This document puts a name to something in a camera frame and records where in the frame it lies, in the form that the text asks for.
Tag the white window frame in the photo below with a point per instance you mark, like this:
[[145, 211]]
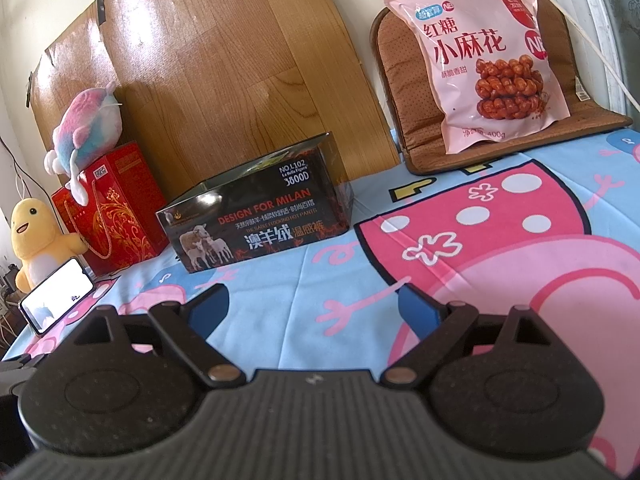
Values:
[[600, 0]]

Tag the smartphone with white screen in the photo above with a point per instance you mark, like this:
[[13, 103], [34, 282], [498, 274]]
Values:
[[57, 295]]

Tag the brown seat cushion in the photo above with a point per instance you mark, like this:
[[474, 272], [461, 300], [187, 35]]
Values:
[[400, 85]]

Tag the large pink snack bag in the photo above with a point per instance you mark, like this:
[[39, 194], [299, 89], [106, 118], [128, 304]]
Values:
[[475, 45]]

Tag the yellow plush toy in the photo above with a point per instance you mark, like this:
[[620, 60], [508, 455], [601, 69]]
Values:
[[35, 240]]

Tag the pastel pink blue plush toy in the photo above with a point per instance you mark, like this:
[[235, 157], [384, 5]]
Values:
[[85, 125]]

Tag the wooden board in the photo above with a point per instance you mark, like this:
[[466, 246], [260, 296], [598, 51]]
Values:
[[225, 60]]

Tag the cartoon pig printed blanket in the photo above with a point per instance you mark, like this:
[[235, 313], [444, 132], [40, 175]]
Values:
[[500, 235]]

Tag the black printed box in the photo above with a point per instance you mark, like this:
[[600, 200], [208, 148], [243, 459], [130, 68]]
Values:
[[270, 210]]

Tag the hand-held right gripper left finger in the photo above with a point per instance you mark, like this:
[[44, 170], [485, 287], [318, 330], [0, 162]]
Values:
[[210, 310]]

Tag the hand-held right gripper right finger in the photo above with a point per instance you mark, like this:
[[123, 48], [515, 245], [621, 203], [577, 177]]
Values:
[[420, 310]]

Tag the red gift bag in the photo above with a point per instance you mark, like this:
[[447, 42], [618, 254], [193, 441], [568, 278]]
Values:
[[130, 220]]

